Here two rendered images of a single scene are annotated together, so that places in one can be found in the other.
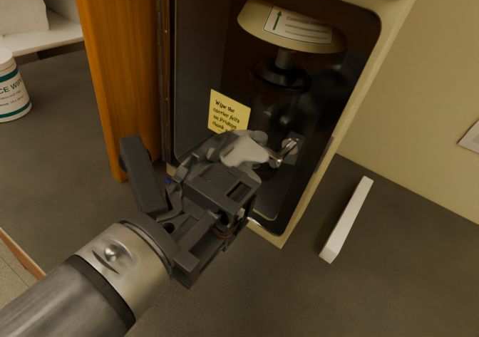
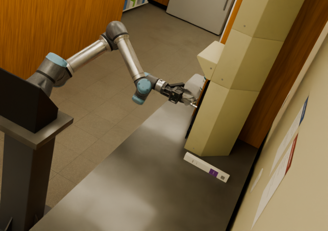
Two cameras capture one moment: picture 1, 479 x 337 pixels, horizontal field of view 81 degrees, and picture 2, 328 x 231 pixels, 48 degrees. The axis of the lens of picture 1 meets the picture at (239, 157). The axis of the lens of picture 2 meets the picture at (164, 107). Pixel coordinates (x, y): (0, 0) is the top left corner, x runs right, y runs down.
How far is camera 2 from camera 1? 200 cm
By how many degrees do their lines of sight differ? 63
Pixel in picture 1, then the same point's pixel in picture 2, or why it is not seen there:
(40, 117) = not seen: hidden behind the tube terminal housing
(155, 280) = (159, 85)
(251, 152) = (188, 96)
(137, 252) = (162, 82)
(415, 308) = (174, 177)
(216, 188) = (175, 89)
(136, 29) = not seen: hidden behind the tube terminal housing
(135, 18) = not seen: hidden behind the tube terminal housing
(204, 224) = (169, 90)
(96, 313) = (154, 80)
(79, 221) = (175, 109)
